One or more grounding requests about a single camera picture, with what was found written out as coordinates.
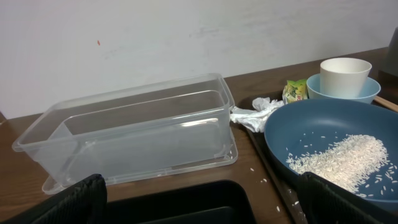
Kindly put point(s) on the pile of white rice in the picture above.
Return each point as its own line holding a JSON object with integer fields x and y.
{"x": 359, "y": 164}

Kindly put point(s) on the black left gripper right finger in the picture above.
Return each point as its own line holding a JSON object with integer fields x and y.
{"x": 325, "y": 202}

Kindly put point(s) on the brown serving tray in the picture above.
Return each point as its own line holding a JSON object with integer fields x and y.
{"x": 286, "y": 192}

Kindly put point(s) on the light blue small bowl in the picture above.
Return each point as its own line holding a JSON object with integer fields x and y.
{"x": 370, "y": 90}

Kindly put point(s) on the wooden chopstick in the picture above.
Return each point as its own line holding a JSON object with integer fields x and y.
{"x": 386, "y": 103}

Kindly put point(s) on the clear plastic bin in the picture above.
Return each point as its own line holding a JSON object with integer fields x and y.
{"x": 144, "y": 132}

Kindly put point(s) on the cream paper cup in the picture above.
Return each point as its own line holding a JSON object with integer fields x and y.
{"x": 343, "y": 77}

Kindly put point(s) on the black plastic tray bin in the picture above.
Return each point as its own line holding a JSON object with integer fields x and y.
{"x": 222, "y": 201}

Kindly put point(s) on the dark blue plate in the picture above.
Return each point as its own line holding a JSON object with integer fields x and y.
{"x": 310, "y": 126}

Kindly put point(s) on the yellow green snack wrapper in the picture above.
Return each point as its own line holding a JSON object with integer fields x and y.
{"x": 295, "y": 91}

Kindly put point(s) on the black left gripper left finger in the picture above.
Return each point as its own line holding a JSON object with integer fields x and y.
{"x": 83, "y": 202}

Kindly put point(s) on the white tissue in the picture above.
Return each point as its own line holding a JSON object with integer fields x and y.
{"x": 255, "y": 120}

